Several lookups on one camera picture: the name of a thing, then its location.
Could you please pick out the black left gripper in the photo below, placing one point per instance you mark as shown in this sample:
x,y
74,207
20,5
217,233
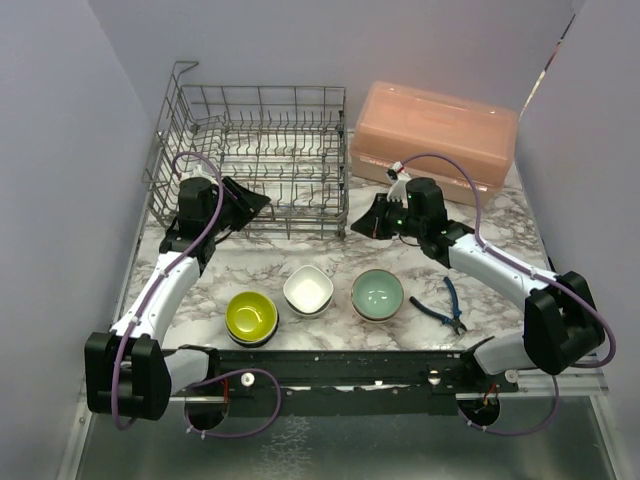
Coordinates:
x,y
248,203

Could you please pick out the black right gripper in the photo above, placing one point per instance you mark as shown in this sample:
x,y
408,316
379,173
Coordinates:
x,y
372,223

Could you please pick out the celadon green bowl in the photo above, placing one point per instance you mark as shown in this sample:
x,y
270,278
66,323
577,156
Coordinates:
x,y
377,295

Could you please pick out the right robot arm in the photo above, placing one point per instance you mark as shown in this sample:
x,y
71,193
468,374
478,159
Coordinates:
x,y
560,323

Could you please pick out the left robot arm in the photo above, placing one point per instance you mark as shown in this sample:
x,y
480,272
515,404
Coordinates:
x,y
127,373

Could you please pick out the white square bowl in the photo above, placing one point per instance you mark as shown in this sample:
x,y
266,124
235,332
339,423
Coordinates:
x,y
308,291

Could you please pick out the yellow-green bowl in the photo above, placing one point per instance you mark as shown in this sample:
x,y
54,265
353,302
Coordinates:
x,y
250,315

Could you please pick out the grey bowl under yellow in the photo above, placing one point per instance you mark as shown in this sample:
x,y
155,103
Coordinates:
x,y
263,340

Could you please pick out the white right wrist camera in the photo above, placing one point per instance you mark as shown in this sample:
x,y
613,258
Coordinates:
x,y
398,178

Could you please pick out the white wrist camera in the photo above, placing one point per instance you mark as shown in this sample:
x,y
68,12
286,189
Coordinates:
x,y
398,178
197,171

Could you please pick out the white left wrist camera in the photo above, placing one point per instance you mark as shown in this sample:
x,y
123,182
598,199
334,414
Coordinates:
x,y
197,171

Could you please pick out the grey wire dish rack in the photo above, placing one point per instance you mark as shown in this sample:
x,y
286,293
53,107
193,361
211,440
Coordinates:
x,y
288,142

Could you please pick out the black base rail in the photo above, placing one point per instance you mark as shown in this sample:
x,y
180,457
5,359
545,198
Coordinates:
x,y
340,383

